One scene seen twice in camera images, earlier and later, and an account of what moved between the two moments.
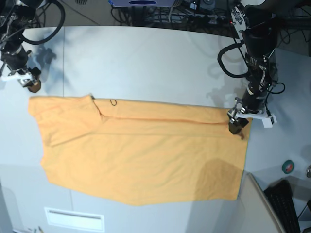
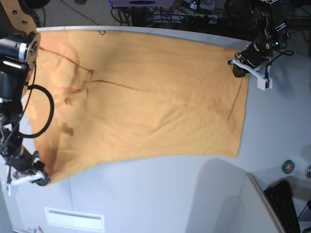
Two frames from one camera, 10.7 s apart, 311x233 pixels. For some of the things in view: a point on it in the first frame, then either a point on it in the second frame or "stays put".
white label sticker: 74,220 stays put
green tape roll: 287,166 stays put
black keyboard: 280,195 stays put
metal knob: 308,171 stays put
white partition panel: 257,214 stays put
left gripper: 16,59 -> 25,161
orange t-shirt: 140,153 -> 95,97
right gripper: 253,99 -> 256,54
